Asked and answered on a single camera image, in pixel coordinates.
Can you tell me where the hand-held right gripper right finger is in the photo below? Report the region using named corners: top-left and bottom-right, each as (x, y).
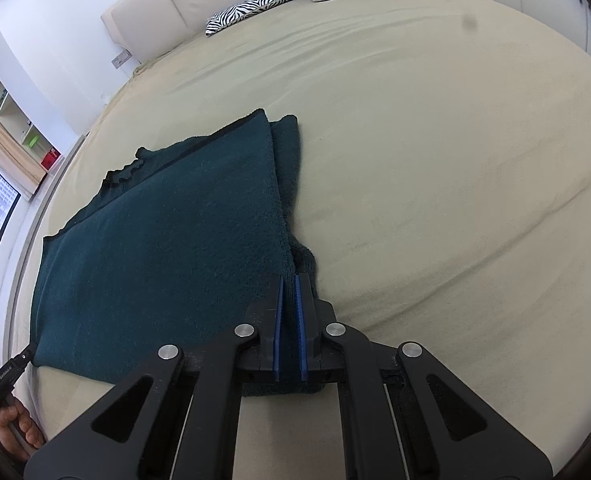
top-left (295, 272), bottom-right (554, 480)

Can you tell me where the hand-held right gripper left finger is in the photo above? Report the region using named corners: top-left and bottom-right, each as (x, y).
top-left (24, 274), bottom-right (283, 480)

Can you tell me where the dark green sweater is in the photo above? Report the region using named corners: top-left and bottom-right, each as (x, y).
top-left (30, 107), bottom-right (326, 399)

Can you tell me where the person's left hand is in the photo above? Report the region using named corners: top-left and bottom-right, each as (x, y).
top-left (0, 399), bottom-right (46, 461)

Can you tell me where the white window ledge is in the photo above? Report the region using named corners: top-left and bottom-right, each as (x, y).
top-left (0, 130), bottom-right (87, 342)

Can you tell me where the bed with beige sheet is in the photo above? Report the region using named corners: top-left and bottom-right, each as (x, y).
top-left (12, 0), bottom-right (591, 480)

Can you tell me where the beige curtain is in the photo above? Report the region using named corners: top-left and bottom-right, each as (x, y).
top-left (0, 92), bottom-right (47, 197)

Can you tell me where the white open shelf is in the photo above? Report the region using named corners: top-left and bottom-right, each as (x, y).
top-left (0, 52), bottom-right (67, 172)

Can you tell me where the zebra print pillow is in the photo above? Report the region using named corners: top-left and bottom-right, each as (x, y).
top-left (205, 0), bottom-right (307, 38)

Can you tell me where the cream padded headboard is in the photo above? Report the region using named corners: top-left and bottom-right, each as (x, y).
top-left (100, 0), bottom-right (307, 57)

